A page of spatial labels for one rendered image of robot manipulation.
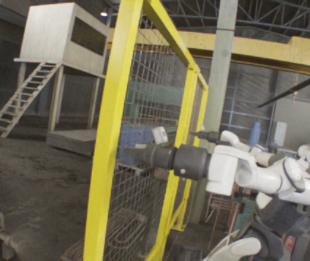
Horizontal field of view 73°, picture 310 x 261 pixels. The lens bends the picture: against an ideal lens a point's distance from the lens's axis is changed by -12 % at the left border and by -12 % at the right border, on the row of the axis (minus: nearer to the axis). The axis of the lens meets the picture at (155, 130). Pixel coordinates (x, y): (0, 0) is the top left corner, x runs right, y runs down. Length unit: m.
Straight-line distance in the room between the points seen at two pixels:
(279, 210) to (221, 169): 0.59
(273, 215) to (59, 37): 9.11
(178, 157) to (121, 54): 0.32
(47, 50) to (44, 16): 1.53
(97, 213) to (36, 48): 9.69
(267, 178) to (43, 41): 9.74
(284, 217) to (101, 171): 0.82
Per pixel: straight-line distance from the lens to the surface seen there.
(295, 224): 1.20
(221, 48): 3.29
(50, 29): 10.00
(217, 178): 0.59
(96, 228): 0.76
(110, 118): 0.66
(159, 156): 0.59
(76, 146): 6.14
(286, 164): 0.76
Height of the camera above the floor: 1.45
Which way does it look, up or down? 5 degrees down
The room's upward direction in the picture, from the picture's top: 10 degrees clockwise
